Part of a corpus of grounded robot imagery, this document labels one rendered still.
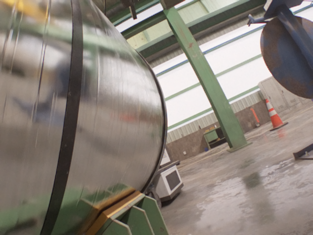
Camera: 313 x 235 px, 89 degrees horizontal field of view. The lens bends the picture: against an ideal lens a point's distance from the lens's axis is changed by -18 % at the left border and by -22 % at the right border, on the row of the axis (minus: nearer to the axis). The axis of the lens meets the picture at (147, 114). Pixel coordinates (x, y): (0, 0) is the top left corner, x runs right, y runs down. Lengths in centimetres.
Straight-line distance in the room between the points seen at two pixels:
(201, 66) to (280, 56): 300
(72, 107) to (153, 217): 64
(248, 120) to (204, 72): 713
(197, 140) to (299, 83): 957
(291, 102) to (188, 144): 601
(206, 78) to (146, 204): 359
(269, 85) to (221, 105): 728
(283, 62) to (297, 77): 13
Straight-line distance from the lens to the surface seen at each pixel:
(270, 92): 1106
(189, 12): 1250
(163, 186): 169
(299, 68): 149
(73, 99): 34
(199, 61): 434
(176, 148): 1088
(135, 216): 73
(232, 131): 402
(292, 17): 157
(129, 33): 551
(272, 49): 145
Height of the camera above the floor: 38
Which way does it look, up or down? 14 degrees up
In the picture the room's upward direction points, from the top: 22 degrees counter-clockwise
